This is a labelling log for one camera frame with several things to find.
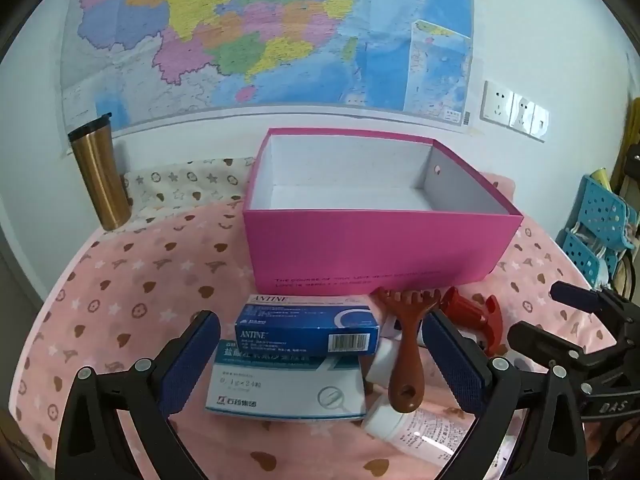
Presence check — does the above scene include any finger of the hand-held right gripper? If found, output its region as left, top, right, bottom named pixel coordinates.
left=506, top=321, right=601, bottom=386
left=549, top=281, right=640, bottom=331

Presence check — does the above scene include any white wall power socket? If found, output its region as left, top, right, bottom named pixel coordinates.
left=509, top=91, right=536, bottom=132
left=480, top=80, right=516, bottom=123

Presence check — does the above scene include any brown wooden comb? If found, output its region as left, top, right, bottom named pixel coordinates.
left=372, top=287, right=443, bottom=415

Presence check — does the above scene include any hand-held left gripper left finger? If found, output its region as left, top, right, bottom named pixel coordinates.
left=55, top=310, right=221, bottom=480

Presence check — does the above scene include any blue medicine box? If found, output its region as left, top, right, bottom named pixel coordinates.
left=234, top=294, right=382, bottom=357

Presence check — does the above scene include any cream star print cloth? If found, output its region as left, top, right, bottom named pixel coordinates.
left=121, top=156, right=258, bottom=211

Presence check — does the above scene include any white teal medicine box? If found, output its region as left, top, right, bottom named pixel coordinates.
left=204, top=339, right=368, bottom=422

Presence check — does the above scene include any colourful wall map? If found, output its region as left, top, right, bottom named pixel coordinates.
left=60, top=0, right=475, bottom=128

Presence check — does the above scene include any blue perforated plastic stool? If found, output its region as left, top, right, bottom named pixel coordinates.
left=561, top=229, right=617, bottom=286
left=575, top=174, right=640, bottom=251

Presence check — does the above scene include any white wall data socket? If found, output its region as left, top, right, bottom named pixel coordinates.
left=531, top=102, right=550, bottom=142

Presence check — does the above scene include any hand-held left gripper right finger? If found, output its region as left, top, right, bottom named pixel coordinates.
left=422, top=309, right=587, bottom=480

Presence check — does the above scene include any pink cardboard box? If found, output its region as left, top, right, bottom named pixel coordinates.
left=242, top=127, right=524, bottom=297

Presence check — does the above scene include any pink heart print cloth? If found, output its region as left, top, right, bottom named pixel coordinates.
left=10, top=180, right=616, bottom=480

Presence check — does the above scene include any red plastic tool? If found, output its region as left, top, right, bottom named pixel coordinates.
left=442, top=287, right=503, bottom=356

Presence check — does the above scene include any gold metal tumbler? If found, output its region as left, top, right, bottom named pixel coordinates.
left=67, top=112, right=133, bottom=232

